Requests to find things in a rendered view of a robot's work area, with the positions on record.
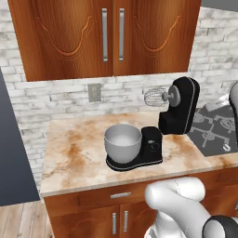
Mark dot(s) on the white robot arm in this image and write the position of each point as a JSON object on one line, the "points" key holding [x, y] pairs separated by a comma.
{"points": [[181, 210]]}

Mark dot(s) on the black stand mixer base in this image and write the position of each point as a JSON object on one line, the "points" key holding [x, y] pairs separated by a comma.
{"points": [[152, 145]]}

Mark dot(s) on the black stand mixer head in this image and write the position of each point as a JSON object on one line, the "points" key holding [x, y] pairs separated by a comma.
{"points": [[181, 108]]}

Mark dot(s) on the grey metal mixing bowl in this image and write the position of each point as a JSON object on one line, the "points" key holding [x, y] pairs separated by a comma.
{"points": [[122, 148]]}

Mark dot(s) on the wooden drawer front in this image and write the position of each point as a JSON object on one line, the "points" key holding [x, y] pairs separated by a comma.
{"points": [[96, 198], [227, 177]]}

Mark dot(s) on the grey hob with grates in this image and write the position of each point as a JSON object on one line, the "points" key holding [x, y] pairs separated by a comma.
{"points": [[210, 133]]}

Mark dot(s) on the wooden base cupboard door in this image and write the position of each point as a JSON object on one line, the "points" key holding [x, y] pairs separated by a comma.
{"points": [[83, 223], [139, 220]]}

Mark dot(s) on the dark grey fridge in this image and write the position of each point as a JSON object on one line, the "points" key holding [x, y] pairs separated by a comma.
{"points": [[15, 155]]}

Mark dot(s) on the dark grey range hood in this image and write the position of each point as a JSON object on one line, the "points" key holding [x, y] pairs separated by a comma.
{"points": [[221, 4]]}

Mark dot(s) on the grey wall outlet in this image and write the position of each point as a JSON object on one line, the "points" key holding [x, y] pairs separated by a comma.
{"points": [[94, 92]]}

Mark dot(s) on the wooden wall cupboard door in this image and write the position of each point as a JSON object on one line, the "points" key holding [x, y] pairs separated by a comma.
{"points": [[65, 34], [155, 34]]}

